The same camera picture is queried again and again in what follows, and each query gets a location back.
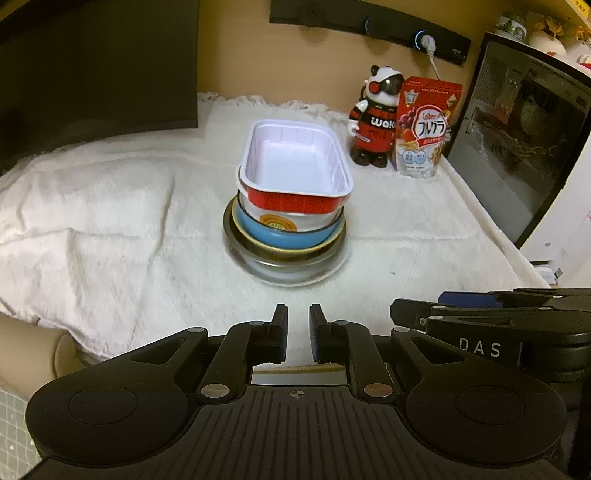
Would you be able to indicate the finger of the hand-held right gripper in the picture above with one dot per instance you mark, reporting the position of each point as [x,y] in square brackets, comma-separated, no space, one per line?
[466,299]
[408,311]

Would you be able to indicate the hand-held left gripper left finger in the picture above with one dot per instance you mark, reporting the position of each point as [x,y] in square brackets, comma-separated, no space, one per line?
[279,334]

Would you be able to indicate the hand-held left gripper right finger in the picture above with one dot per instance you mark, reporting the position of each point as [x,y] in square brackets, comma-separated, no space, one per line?
[317,336]

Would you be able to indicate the floral white plate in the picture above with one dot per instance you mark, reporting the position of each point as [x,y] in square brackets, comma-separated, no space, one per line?
[295,280]

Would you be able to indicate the stainless steel bowl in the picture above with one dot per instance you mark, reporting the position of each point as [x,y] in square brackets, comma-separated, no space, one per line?
[277,265]

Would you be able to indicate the cream ceramic bowl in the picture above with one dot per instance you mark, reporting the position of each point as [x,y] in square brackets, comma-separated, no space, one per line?
[295,250]

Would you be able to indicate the blue ceramic bowl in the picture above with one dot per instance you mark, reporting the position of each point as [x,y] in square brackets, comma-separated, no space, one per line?
[286,239]

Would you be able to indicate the white plastic cup bowl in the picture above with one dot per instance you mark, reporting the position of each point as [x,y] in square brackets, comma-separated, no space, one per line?
[314,222]

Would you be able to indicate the red rectangular plastic tray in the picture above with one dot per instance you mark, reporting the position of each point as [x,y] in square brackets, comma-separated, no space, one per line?
[291,161]

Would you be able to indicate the red cereal bag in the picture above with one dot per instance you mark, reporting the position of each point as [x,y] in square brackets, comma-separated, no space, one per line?
[425,134]

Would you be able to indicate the white microwave oven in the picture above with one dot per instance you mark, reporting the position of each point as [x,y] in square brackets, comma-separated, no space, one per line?
[521,129]

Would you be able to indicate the red black robot figurine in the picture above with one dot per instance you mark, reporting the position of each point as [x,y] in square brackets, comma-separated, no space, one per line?
[374,124]

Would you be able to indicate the white fluffy blanket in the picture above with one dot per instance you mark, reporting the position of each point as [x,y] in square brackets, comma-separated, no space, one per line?
[115,230]

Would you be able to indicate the beige cushion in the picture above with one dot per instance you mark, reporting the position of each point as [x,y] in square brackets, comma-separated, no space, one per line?
[32,350]

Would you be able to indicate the white power plug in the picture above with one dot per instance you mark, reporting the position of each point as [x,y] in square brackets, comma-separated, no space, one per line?
[428,45]

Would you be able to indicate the white round vase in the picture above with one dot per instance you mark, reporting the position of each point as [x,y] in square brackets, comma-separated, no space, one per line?
[547,41]

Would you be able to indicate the patterned ceramic jar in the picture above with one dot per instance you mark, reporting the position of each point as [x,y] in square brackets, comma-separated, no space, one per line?
[510,26]

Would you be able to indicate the grey gridded mat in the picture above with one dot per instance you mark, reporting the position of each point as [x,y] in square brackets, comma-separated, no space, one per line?
[14,438]

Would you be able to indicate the yellow artificial flowers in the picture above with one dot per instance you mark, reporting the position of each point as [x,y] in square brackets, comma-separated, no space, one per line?
[551,23]

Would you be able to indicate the black monitor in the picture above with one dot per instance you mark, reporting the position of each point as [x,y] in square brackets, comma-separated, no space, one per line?
[92,74]

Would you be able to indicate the black wall power strip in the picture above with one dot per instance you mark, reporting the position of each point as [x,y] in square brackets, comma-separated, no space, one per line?
[341,18]

